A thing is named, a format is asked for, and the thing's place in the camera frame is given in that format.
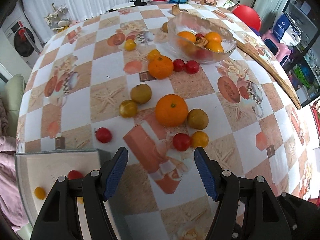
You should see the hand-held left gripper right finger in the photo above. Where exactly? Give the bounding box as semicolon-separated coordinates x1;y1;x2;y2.
194;147;293;240

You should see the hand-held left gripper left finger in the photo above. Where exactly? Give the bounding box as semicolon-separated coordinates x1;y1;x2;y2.
30;147;129;240

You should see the yellow plum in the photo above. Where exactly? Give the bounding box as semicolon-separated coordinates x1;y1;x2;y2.
146;49;161;61
34;186;46;200
124;39;137;52
190;131;209;148
119;100;138;118

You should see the clear glass bowl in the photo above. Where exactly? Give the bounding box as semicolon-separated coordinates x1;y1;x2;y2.
167;12;237;64

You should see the large smooth orange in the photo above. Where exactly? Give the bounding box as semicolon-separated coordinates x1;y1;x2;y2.
154;94;189;127

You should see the printed checkered tablecloth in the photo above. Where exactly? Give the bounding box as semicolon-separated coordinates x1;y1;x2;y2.
15;2;320;240

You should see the pink clothing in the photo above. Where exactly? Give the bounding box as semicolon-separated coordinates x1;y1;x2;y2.
0;97;30;233

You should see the pair of red tomatoes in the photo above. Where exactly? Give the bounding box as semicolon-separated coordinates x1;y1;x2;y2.
184;60;200;75

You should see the bumpy mandarin orange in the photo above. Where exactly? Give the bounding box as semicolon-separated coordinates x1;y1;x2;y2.
148;55;174;80

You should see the green sofa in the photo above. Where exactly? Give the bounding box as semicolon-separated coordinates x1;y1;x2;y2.
0;74;27;140

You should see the pink plastic stool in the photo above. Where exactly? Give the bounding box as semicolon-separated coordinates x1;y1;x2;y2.
261;29;293;65

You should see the glass door cabinet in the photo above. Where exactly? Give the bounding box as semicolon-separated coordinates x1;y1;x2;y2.
282;0;320;108

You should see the white washing machine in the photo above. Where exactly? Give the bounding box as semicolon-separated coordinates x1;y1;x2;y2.
1;5;44;68

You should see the red plastic chair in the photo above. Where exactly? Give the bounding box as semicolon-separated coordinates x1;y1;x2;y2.
231;4;262;32

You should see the white paper sheet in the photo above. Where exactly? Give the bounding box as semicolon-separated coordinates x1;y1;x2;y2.
112;2;137;12

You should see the white and blue bag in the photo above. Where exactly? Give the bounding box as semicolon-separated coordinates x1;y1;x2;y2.
272;12;302;46

